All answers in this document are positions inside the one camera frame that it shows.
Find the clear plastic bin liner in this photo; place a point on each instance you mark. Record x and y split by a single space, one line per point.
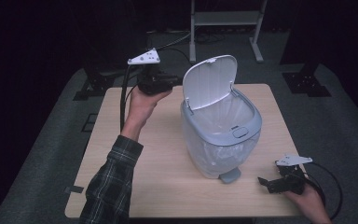
222 116

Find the person's right hand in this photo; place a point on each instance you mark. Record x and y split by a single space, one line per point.
312 205

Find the person's left hand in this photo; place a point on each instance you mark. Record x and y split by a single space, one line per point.
141 105

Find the black stand base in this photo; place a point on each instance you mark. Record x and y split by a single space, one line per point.
306 82
94 84

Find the grey white pedal trash bin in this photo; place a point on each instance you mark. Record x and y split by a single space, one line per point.
227 140

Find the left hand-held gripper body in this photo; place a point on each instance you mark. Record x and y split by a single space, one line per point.
152 82

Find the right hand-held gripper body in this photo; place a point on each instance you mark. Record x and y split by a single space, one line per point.
292 182

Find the grey tape strip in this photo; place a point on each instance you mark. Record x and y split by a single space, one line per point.
74 189

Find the white metal stand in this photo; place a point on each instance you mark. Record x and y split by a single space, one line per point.
225 18

